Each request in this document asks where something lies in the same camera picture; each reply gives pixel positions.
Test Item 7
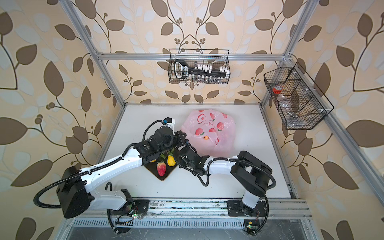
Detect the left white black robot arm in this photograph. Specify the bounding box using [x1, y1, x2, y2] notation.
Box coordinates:
[33, 118, 188, 219]

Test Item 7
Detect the right black wire basket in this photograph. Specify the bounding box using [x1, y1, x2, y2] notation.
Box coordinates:
[264, 63, 334, 130]

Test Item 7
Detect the small yellow fake lemon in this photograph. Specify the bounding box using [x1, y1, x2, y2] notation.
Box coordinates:
[160, 149, 176, 167]

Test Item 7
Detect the red fake strawberry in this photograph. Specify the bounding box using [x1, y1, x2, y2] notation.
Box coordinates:
[157, 162, 167, 177]

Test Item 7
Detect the aluminium front rail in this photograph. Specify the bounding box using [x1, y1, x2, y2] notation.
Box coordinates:
[64, 197, 314, 220]

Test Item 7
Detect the black wire basket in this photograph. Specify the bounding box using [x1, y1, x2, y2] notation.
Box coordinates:
[168, 48, 231, 85]
[264, 63, 334, 130]

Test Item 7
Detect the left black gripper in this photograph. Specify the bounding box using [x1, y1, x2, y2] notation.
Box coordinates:
[157, 129, 188, 156]

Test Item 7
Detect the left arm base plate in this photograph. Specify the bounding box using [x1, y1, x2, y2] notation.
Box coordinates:
[112, 199, 150, 216]

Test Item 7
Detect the black tool set in basket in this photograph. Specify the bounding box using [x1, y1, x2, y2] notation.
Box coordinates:
[173, 60, 231, 81]

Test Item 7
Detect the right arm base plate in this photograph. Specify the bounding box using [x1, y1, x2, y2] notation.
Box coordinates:
[227, 200, 269, 217]

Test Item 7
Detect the dark square plate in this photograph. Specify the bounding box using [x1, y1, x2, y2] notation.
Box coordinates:
[145, 149, 177, 181]

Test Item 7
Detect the pink plastic bag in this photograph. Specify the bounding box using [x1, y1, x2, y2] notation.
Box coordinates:
[181, 110, 236, 157]

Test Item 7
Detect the back black wire basket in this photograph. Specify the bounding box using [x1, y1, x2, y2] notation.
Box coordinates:
[168, 48, 231, 85]

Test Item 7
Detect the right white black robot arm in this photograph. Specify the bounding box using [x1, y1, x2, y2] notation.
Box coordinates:
[174, 145, 277, 217]

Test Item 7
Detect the red capped item in basket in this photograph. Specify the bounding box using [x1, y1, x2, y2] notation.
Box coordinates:
[272, 85, 283, 96]

